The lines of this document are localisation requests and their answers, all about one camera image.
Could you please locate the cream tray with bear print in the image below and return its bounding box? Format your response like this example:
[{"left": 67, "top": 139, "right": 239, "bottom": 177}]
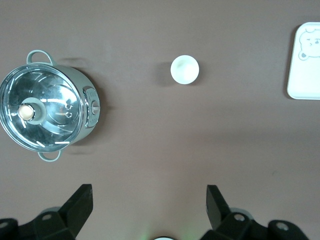
[{"left": 286, "top": 21, "right": 320, "bottom": 101}]

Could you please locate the white IKEA cup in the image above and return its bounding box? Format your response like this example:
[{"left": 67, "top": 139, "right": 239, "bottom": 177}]
[{"left": 170, "top": 54, "right": 200, "bottom": 86}]

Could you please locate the brown table cover mat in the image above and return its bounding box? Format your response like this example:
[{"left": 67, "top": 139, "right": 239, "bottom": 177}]
[{"left": 0, "top": 0, "right": 320, "bottom": 240}]

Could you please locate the glass pot lid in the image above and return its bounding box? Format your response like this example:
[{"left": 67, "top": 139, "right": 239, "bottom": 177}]
[{"left": 0, "top": 63, "right": 85, "bottom": 153}]

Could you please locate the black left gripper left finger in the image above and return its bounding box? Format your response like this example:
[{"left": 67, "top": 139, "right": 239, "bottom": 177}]
[{"left": 0, "top": 183, "right": 95, "bottom": 240}]

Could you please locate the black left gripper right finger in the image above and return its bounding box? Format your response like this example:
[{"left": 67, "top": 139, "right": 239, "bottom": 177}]
[{"left": 199, "top": 184, "right": 311, "bottom": 240}]

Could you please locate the green electric cooking pot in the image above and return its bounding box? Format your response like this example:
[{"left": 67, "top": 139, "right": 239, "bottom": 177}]
[{"left": 0, "top": 49, "right": 102, "bottom": 164}]

